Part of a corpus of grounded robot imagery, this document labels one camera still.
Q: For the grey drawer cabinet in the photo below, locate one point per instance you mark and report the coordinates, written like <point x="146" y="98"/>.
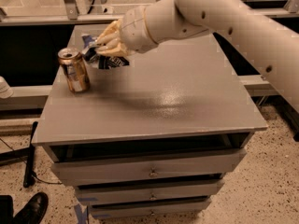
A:
<point x="182" y="97"/>

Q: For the bottom grey drawer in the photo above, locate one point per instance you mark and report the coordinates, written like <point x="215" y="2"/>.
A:
<point x="150" y="208"/>

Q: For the middle grey drawer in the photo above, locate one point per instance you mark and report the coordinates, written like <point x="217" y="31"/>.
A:
<point x="153" y="192"/>

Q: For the grey drawer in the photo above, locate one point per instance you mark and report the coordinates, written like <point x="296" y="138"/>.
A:
<point x="147" y="168"/>
<point x="153" y="192"/>
<point x="150" y="208"/>

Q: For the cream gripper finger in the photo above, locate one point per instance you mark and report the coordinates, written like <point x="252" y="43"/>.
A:
<point x="113" y="48"/>
<point x="110" y="33"/>

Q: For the black leather shoe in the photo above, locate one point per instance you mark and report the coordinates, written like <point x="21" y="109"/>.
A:
<point x="34" y="211"/>

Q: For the orange soda can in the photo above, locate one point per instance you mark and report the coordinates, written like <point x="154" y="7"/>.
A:
<point x="71" y="60"/>

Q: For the blue chip bag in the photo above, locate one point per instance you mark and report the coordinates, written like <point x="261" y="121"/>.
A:
<point x="95" y="60"/>

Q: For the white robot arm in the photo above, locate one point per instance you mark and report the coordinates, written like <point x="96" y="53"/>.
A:
<point x="271" y="48"/>

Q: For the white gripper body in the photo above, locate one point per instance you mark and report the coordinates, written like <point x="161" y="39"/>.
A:
<point x="135" y="31"/>

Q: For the black pole stand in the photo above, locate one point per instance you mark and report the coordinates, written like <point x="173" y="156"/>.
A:
<point x="29" y="179"/>

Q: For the grey metal railing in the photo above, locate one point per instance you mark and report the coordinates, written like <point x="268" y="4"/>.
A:
<point x="77" y="11"/>

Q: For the top grey drawer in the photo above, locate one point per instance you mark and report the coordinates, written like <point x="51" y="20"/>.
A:
<point x="147" y="168"/>

